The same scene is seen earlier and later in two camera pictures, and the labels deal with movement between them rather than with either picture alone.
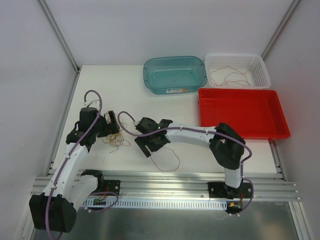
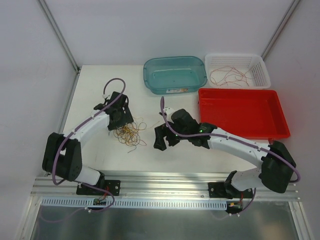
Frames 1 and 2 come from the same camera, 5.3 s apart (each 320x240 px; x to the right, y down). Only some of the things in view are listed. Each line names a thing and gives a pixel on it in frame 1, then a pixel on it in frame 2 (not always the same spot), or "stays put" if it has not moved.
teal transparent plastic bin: (175, 75) stays put
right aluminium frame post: (288, 15) stays put
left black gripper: (111, 122) -> (123, 120)
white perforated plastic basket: (236, 71) stays put
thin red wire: (171, 170) -> (234, 75)
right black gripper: (149, 144) -> (167, 133)
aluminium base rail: (183, 185) stays put
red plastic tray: (254, 114) stays put
